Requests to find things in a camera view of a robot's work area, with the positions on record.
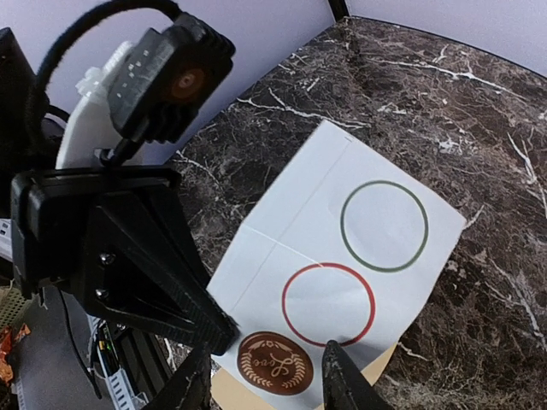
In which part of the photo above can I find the white sticker sheet wax seal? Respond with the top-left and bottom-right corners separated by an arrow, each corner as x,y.
208,121 -> 466,409

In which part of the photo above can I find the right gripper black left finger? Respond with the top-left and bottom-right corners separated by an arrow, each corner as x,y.
144,343 -> 212,410

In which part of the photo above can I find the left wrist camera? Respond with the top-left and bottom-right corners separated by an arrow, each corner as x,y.
108,13 -> 236,143

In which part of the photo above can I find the black frame post left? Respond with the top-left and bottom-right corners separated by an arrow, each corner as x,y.
328,0 -> 350,21

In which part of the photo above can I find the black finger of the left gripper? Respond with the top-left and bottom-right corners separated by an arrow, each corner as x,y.
83,187 -> 238,355

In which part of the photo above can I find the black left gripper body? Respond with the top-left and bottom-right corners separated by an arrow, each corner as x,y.
10,166 -> 181,299

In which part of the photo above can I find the brown kraft envelope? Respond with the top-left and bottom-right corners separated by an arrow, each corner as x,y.
211,344 -> 397,410

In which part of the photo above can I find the white slotted cable duct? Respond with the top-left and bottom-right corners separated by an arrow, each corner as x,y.
87,315 -> 149,410

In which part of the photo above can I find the brown wax seal sticker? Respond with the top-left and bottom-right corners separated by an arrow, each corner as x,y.
237,331 -> 314,396

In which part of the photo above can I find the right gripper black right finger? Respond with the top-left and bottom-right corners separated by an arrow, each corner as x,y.
321,340 -> 393,410

